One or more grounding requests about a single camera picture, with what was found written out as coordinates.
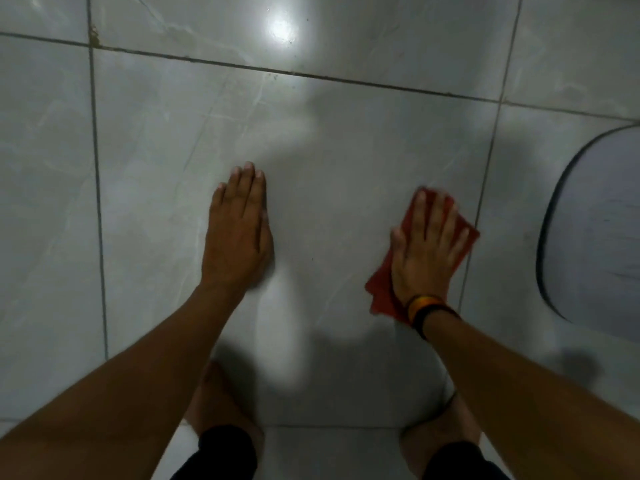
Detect person's right hand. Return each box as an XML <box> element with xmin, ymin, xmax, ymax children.
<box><xmin>390</xmin><ymin>190</ymin><xmax>471</xmax><ymax>305</ymax></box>

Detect person's left hand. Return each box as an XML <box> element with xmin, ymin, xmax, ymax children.
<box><xmin>200</xmin><ymin>162</ymin><xmax>275</xmax><ymax>296</ymax></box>

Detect red cleaning cloth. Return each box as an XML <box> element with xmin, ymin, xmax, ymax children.
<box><xmin>364</xmin><ymin>187</ymin><xmax>481</xmax><ymax>326</ymax></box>

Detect person's left forearm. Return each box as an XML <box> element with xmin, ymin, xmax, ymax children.
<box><xmin>0</xmin><ymin>282</ymin><xmax>247</xmax><ymax>480</ymax></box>

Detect person's right forearm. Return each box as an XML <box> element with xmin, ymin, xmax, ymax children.
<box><xmin>424</xmin><ymin>310</ymin><xmax>640</xmax><ymax>480</ymax></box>

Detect orange yellow wristband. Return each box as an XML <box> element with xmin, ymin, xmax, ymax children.
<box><xmin>404</xmin><ymin>294</ymin><xmax>447</xmax><ymax>323</ymax></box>

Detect black wristband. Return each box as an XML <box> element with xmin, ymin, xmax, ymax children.
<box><xmin>412</xmin><ymin>303</ymin><xmax>461</xmax><ymax>341</ymax></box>

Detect grey rounded mat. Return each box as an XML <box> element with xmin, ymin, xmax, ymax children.
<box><xmin>535</xmin><ymin>123</ymin><xmax>640</xmax><ymax>344</ymax></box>

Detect person's left leg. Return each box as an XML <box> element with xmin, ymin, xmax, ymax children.
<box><xmin>184</xmin><ymin>359</ymin><xmax>266</xmax><ymax>460</ymax></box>

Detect person's leg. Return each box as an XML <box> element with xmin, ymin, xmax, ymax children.
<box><xmin>399</xmin><ymin>392</ymin><xmax>482</xmax><ymax>478</ymax></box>
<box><xmin>184</xmin><ymin>359</ymin><xmax>266</xmax><ymax>460</ymax></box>

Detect person's right leg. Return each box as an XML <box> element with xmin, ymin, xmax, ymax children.
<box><xmin>399</xmin><ymin>392</ymin><xmax>482</xmax><ymax>478</ymax></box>

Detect black shorts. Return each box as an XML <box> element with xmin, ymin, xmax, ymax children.
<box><xmin>169</xmin><ymin>424</ymin><xmax>512</xmax><ymax>480</ymax></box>

